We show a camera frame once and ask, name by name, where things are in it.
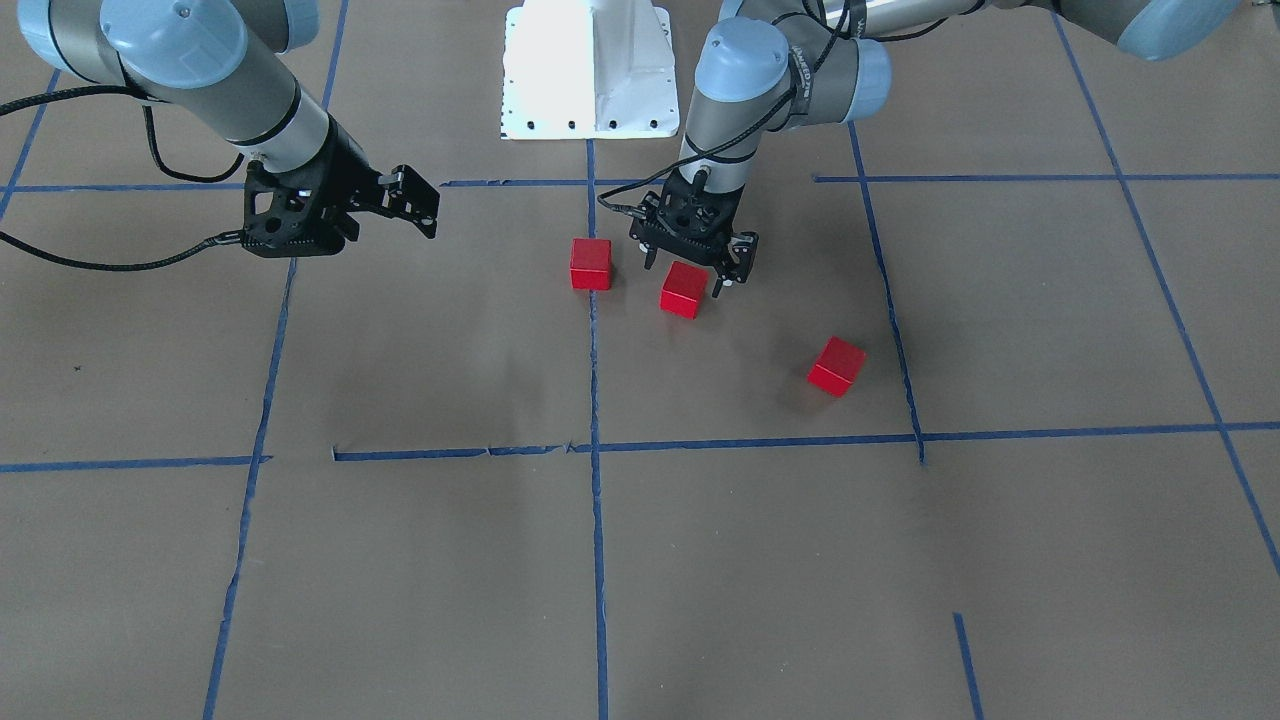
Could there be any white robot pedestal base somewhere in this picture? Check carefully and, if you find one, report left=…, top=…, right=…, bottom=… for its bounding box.
left=499, top=1, right=680, bottom=141

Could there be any red cube block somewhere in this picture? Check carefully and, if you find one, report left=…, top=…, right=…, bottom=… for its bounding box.
left=806, top=336, right=868, bottom=398
left=659, top=261, right=709, bottom=320
left=570, top=237, right=613, bottom=291

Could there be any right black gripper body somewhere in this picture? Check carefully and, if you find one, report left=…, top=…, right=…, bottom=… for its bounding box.
left=242, top=120, right=385, bottom=258

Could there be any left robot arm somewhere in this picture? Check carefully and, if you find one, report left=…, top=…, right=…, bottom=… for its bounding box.
left=598, top=1, right=986, bottom=287

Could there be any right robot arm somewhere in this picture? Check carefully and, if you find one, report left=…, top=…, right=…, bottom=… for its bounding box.
left=3, top=1, right=440, bottom=258

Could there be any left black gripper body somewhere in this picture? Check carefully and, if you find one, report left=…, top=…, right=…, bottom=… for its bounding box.
left=628, top=170, right=742, bottom=266

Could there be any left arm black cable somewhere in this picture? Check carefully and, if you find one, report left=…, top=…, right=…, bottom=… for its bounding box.
left=596, top=0, right=870, bottom=219

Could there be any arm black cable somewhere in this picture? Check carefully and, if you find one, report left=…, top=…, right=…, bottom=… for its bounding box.
left=596, top=0, right=870, bottom=219
left=0, top=85, right=251, bottom=273

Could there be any brown paper table cover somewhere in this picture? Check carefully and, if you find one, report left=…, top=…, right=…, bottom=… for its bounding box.
left=1, top=1, right=1279, bottom=719

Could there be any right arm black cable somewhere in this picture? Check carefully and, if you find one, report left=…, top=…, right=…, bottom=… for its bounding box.
left=0, top=85, right=251, bottom=273

